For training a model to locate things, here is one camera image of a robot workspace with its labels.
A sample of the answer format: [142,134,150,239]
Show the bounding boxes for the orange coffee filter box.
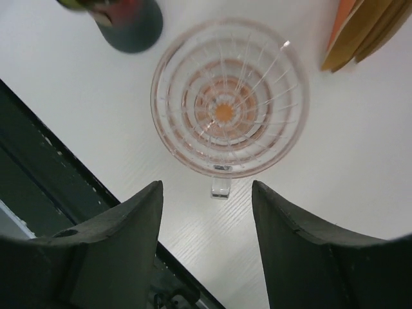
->
[326,0,363,51]

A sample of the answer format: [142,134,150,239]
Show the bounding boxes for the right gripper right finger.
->
[252,181,411,308]

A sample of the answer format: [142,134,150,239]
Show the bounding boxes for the clear plastic dripper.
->
[150,18,310,200]

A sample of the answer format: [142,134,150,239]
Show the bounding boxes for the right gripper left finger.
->
[1,181,164,308]

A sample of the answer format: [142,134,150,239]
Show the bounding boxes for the brown paper coffee filters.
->
[321,1,411,73]

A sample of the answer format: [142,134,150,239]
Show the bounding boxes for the olive green plastic dripper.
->
[57,0,111,11]

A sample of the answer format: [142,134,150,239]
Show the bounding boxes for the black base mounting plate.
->
[1,84,221,308]

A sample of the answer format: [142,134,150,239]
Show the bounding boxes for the grey carafe with red rim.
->
[87,1,163,53]

